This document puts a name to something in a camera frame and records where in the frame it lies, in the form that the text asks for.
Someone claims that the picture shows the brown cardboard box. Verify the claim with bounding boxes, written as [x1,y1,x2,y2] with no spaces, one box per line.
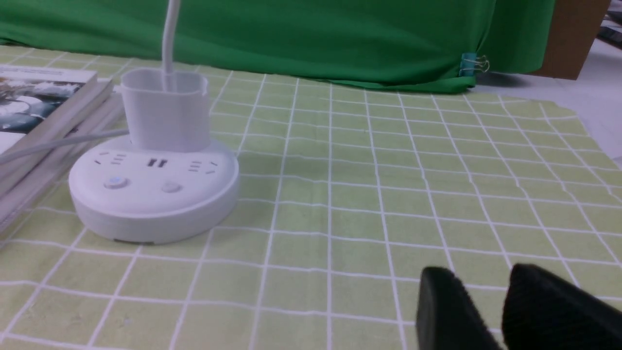
[531,0,611,80]

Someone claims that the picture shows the white power cable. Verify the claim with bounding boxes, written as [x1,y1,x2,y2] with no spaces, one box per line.
[0,129,131,166]

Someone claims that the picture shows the top book with photo cover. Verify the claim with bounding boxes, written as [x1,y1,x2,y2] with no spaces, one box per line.
[0,65,113,155]

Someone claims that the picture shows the green backdrop cloth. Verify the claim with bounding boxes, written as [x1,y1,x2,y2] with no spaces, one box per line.
[0,0,555,94]

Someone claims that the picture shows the white desk lamp with sockets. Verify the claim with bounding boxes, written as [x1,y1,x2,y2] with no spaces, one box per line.
[68,0,239,245]

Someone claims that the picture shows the green checked tablecloth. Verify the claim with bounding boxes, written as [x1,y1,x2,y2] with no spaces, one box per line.
[1,63,622,350]

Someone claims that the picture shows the lower book in stack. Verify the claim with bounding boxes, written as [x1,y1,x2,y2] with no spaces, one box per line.
[1,93,127,230]

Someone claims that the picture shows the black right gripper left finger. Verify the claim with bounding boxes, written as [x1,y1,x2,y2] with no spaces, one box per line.
[417,266,500,350]

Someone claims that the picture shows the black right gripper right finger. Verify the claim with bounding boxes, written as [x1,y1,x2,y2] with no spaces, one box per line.
[501,263,622,350]

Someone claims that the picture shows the teal binder clip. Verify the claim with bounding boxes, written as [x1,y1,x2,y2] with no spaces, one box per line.
[458,52,490,77]

